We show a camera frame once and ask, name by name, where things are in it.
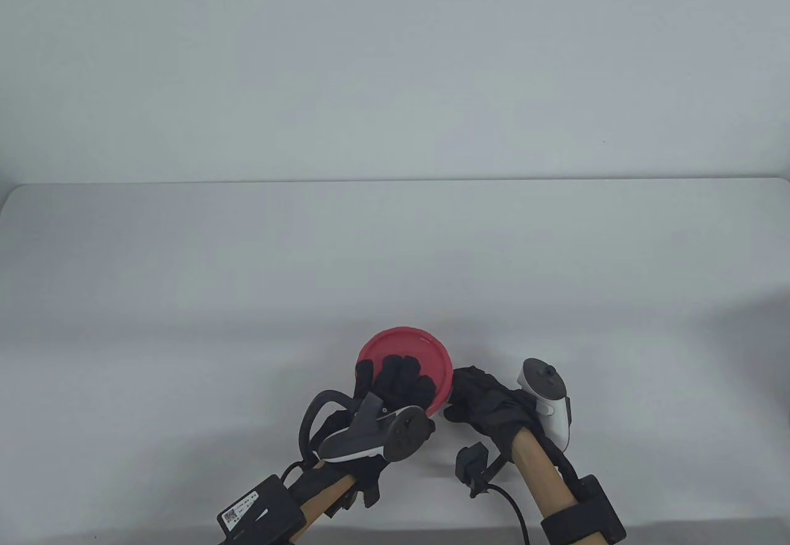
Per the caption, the person's right hand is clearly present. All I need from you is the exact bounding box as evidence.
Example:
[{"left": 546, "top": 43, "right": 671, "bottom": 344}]
[{"left": 444, "top": 366, "right": 538, "bottom": 447}]

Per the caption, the person's left hand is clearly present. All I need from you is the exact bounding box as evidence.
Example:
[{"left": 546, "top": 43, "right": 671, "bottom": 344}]
[{"left": 306, "top": 354, "right": 437, "bottom": 509}]

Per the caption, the large red container lid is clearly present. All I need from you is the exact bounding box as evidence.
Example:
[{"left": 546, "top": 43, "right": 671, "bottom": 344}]
[{"left": 356, "top": 326, "right": 454, "bottom": 420}]

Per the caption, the person's right forearm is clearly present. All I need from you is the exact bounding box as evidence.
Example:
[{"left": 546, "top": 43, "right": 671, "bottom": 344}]
[{"left": 511, "top": 429, "right": 576, "bottom": 520}]

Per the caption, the black forearm box white label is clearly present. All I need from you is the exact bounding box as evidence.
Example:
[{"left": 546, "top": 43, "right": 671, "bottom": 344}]
[{"left": 217, "top": 474, "right": 309, "bottom": 536}]

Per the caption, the plain black forearm box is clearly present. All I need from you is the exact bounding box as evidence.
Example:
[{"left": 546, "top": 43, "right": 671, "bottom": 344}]
[{"left": 580, "top": 474, "right": 626, "bottom": 539}]

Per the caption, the person's left forearm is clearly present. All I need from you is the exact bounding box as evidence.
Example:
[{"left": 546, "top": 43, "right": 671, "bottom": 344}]
[{"left": 299, "top": 471, "right": 360, "bottom": 536}]

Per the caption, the black white hand controller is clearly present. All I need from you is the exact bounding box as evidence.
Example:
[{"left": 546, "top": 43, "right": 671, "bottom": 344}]
[
  {"left": 517, "top": 358, "right": 575, "bottom": 450},
  {"left": 319, "top": 392, "right": 436, "bottom": 464}
]

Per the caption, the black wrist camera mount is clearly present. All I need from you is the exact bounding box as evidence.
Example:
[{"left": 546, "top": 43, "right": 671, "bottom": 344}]
[{"left": 455, "top": 442, "right": 504, "bottom": 499}]

